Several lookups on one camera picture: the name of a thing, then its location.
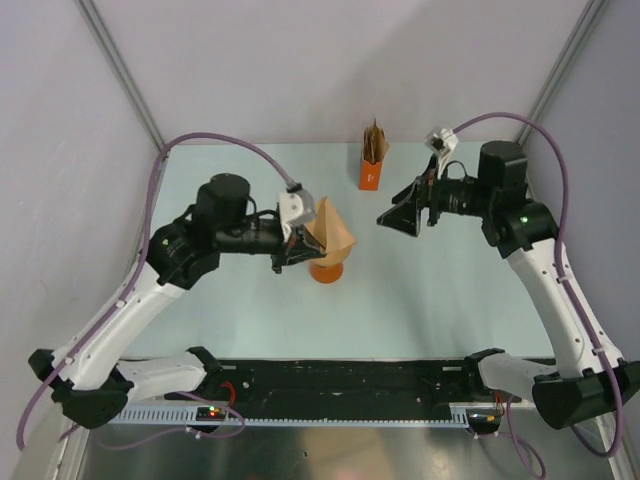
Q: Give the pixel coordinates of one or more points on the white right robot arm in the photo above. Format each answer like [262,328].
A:
[590,376]

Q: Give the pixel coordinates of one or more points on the orange glass carafe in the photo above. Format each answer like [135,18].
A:
[326,274]

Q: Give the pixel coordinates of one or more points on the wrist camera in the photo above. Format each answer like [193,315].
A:
[442,142]
[296,207]

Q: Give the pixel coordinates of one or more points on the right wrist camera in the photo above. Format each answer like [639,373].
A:
[442,142]

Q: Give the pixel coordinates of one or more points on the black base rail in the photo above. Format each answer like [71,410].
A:
[356,390]

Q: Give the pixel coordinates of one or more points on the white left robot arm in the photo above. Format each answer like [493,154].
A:
[90,380]

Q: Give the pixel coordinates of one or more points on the orange coffee filter box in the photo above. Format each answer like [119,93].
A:
[370,174]

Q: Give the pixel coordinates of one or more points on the white cable duct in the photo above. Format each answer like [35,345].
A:
[197,415]

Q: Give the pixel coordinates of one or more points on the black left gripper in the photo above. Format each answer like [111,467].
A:
[296,249]

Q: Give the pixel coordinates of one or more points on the brown paper coffee filter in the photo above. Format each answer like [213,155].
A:
[329,228]

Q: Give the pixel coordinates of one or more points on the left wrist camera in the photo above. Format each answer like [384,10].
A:
[296,207]

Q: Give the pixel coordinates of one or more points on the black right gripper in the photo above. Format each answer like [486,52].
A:
[406,214]

